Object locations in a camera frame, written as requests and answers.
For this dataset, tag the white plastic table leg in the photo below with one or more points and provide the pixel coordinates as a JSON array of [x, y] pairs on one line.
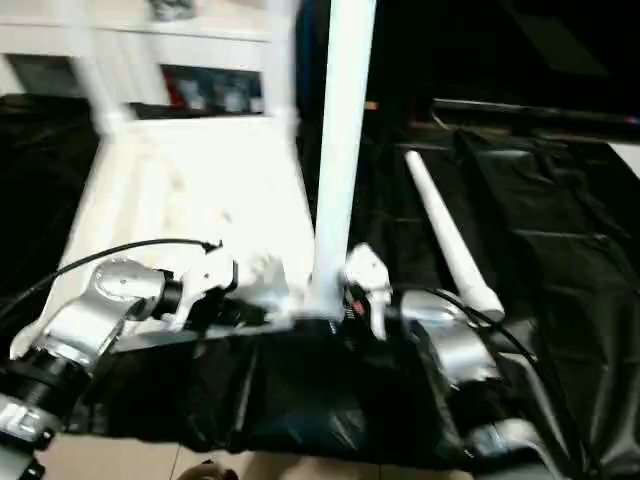
[[445, 220], [99, 75], [342, 150], [281, 65]]

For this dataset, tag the white plastic table top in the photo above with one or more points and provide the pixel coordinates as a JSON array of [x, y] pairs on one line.
[[200, 175]]

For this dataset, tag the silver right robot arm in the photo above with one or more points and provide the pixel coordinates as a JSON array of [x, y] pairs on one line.
[[460, 345]]

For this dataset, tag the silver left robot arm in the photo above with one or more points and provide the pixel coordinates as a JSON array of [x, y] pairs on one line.
[[115, 285]]

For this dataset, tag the black glossy mat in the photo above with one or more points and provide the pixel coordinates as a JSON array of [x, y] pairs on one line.
[[550, 250]]

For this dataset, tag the long black bar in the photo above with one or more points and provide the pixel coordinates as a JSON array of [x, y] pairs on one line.
[[535, 114]]

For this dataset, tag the white glass-door cabinet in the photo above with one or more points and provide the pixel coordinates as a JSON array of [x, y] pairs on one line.
[[135, 55]]

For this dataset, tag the large dark screen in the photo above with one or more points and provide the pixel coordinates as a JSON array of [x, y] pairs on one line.
[[500, 50]]

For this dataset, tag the dark bag of parts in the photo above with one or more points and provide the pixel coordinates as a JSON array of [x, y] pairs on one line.
[[171, 9]]

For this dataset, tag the white flat panel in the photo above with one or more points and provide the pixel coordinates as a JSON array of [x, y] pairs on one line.
[[625, 160]]

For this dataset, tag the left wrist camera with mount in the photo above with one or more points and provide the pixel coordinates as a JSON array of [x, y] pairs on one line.
[[210, 275]]

